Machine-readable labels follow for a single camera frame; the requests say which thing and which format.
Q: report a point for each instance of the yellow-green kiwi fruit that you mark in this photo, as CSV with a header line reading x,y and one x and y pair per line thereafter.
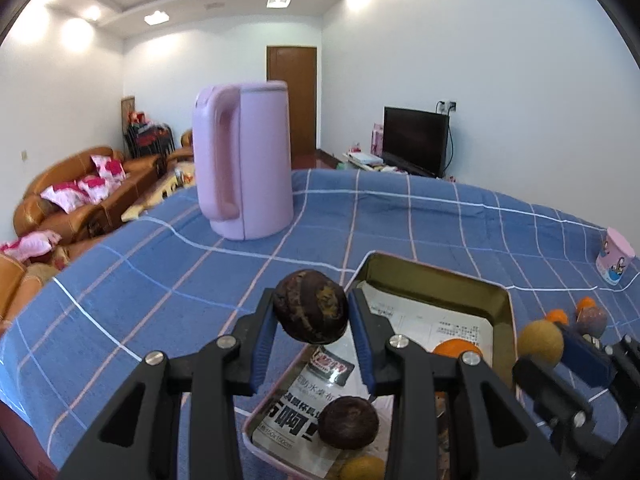
x,y
363,468

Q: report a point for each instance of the pink electric kettle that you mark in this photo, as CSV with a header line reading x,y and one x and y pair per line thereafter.
x,y
242,158

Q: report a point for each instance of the coffee table with snacks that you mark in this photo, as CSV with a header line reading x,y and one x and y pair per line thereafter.
x,y
182,176

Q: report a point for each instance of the pink rectangular tin box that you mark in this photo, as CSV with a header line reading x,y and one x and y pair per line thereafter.
x,y
446,289

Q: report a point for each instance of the round purple passion fruit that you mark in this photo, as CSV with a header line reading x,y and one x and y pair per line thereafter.
x,y
592,321

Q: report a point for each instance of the tv stand with clutter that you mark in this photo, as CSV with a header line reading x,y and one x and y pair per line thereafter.
x,y
357,160

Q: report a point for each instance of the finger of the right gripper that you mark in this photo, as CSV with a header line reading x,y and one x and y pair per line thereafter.
x,y
563,409
614,367

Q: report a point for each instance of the pink cartoon mug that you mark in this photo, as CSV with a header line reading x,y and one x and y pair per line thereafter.
x,y
614,256

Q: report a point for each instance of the orange leather sofa left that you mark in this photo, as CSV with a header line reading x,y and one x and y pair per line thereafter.
x,y
72,200

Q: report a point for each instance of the small orange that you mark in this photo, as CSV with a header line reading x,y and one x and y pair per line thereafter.
x,y
557,316
585,303

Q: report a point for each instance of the pink floral cushion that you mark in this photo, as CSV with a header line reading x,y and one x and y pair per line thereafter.
x,y
108,168

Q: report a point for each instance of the printed paper leaflet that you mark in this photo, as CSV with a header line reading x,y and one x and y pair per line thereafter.
x,y
375,359

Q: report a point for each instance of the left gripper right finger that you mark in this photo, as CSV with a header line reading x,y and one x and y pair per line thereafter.
x,y
490,434

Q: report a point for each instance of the blue checked tablecloth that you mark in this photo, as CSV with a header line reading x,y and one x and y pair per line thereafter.
x,y
167,282

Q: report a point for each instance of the wall power socket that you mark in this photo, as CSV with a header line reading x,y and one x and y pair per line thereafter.
x,y
446,107

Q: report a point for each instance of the large orange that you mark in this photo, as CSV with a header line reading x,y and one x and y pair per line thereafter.
x,y
455,347

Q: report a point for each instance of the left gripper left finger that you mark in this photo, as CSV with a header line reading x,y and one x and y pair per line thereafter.
x,y
136,435

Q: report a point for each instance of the brown wooden door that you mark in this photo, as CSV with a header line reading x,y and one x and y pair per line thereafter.
x,y
298,68

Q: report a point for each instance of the black television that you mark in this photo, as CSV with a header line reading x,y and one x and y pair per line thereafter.
x,y
415,140

